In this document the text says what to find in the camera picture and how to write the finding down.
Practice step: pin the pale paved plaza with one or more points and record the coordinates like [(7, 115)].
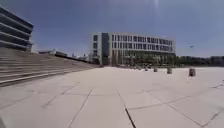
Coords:
[(110, 90)]

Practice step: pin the white building with window rows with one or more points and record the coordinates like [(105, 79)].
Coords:
[(133, 46)]

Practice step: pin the dark bollard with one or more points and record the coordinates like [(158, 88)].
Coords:
[(155, 69), (192, 72), (169, 70), (146, 69)]

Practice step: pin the low distant building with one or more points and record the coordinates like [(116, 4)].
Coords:
[(55, 53)]

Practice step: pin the row of trees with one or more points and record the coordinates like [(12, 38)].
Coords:
[(200, 61)]

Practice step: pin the wide stone steps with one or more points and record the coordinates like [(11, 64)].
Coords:
[(23, 66)]

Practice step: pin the dark glass building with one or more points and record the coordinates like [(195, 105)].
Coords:
[(13, 30)]

